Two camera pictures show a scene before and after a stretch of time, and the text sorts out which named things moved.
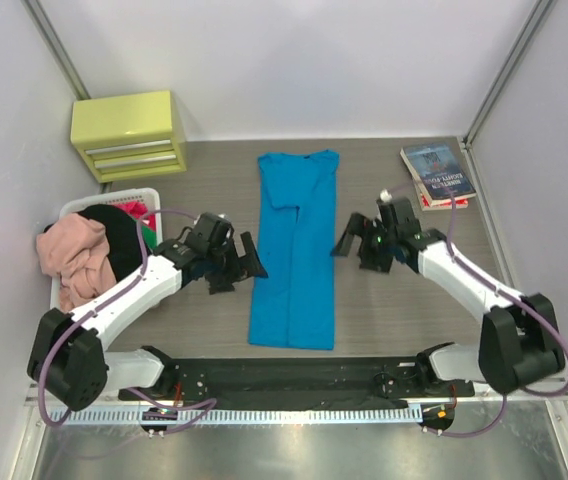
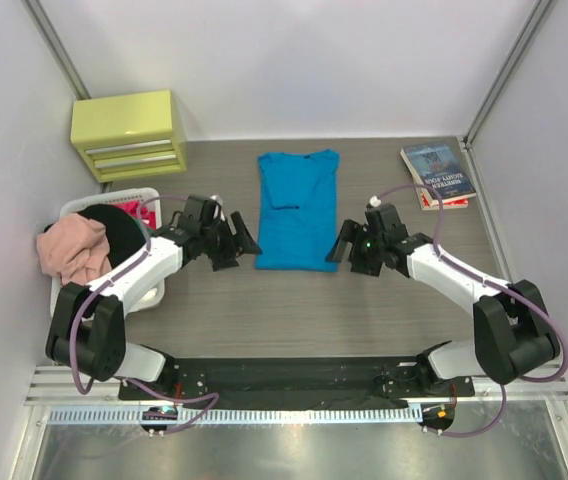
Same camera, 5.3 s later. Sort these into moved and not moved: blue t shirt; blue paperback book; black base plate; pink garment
Moved: blue t shirt
Not moved: pink garment; black base plate; blue paperback book
